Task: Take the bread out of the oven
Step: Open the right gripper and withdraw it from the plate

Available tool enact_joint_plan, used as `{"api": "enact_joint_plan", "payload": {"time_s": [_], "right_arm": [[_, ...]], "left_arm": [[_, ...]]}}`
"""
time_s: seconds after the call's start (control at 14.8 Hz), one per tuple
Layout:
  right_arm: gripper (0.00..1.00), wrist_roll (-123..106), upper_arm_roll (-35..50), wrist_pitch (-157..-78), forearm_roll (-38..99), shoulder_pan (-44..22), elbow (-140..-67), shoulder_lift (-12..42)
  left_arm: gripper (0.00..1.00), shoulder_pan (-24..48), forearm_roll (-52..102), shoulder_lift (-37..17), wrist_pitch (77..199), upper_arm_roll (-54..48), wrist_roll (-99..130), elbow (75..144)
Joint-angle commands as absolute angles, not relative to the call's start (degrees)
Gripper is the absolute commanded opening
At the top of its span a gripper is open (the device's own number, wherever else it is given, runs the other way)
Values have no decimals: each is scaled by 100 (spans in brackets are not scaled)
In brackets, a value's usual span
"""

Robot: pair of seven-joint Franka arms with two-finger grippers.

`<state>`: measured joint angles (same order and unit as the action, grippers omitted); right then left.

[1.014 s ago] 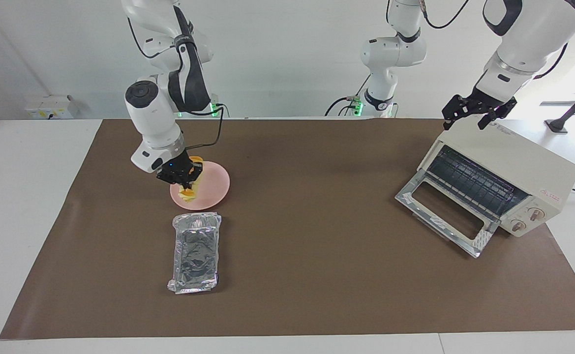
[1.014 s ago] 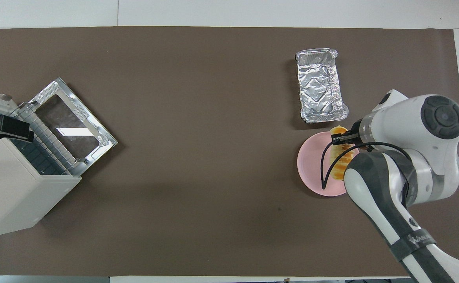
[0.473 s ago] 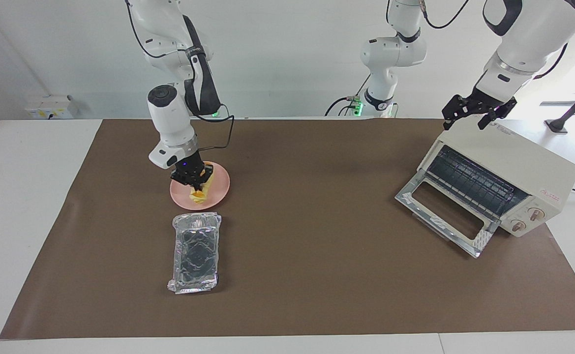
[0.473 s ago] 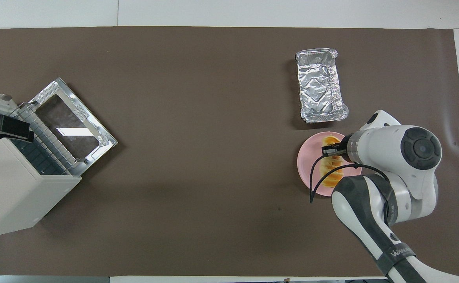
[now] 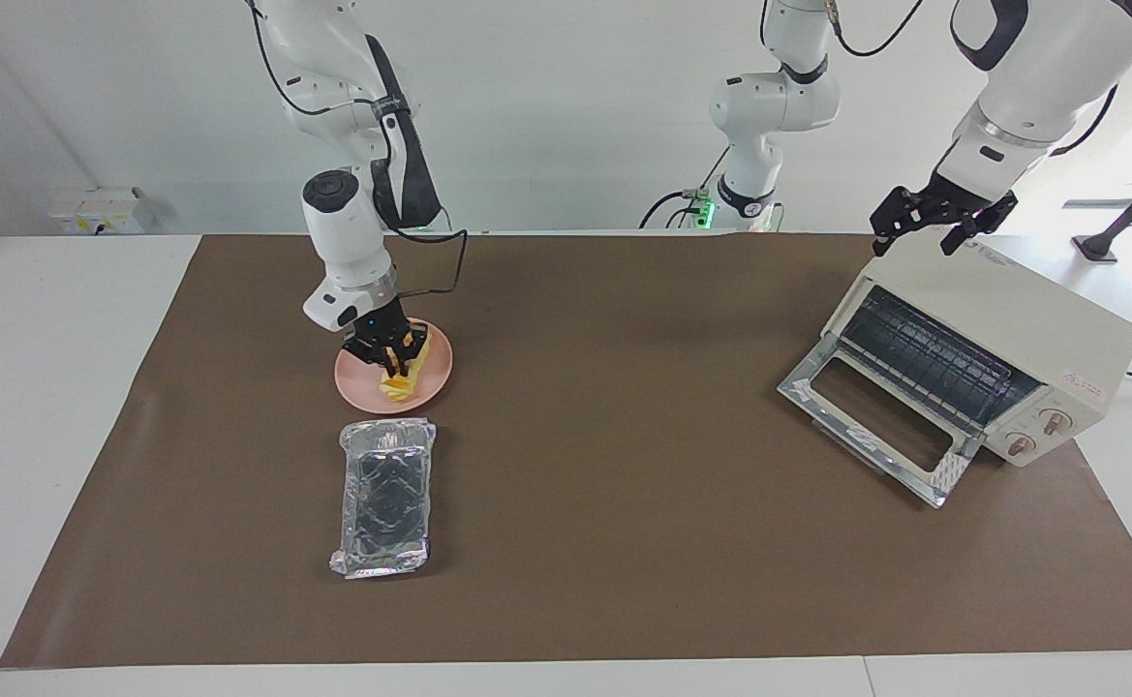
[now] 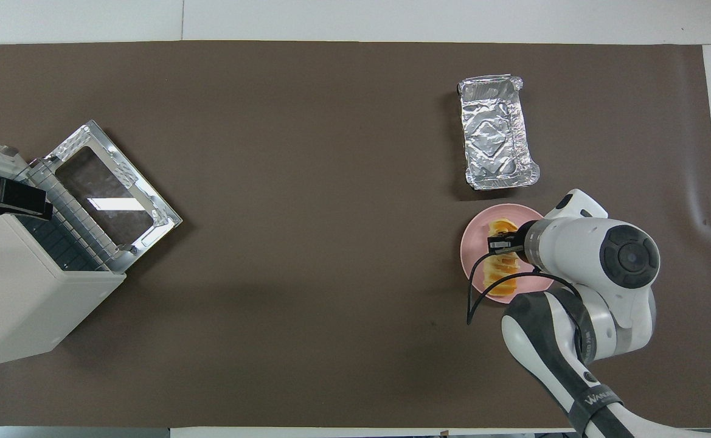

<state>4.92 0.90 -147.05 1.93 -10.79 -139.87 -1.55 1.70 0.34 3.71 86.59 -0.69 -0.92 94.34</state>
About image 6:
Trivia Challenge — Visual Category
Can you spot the pink round plate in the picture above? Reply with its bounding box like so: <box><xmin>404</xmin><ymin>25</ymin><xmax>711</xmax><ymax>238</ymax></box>
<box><xmin>460</xmin><ymin>204</ymin><xmax>555</xmax><ymax>305</ymax></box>

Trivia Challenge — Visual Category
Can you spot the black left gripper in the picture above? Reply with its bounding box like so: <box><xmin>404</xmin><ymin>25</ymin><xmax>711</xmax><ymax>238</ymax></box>
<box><xmin>0</xmin><ymin>178</ymin><xmax>54</xmax><ymax>221</ymax></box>

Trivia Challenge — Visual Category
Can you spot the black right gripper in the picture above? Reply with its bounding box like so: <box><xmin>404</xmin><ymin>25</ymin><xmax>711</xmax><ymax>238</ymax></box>
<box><xmin>487</xmin><ymin>221</ymin><xmax>530</xmax><ymax>257</ymax></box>

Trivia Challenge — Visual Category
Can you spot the metal oven wire rack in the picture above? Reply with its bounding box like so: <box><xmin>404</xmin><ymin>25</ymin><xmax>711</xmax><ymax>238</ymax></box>
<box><xmin>12</xmin><ymin>157</ymin><xmax>120</xmax><ymax>273</ymax></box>

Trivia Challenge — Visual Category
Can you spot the brown paper mat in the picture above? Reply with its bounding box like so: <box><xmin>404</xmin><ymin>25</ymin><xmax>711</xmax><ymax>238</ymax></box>
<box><xmin>0</xmin><ymin>40</ymin><xmax>711</xmax><ymax>429</ymax></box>

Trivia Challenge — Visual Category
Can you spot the aluminium foil tray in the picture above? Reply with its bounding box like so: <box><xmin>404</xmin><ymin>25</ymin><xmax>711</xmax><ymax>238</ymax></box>
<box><xmin>457</xmin><ymin>74</ymin><xmax>541</xmax><ymax>191</ymax></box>

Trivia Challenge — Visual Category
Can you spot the glass oven door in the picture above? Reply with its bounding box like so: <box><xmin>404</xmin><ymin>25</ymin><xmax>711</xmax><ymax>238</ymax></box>
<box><xmin>44</xmin><ymin>120</ymin><xmax>184</xmax><ymax>273</ymax></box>

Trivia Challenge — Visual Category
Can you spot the golden bread loaf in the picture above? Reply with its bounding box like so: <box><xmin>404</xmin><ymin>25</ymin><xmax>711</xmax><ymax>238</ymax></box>
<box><xmin>482</xmin><ymin>219</ymin><xmax>523</xmax><ymax>299</ymax></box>

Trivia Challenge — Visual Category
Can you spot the white toaster oven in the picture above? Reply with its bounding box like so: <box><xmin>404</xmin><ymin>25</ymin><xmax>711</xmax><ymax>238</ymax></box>
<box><xmin>0</xmin><ymin>133</ymin><xmax>126</xmax><ymax>370</ymax></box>

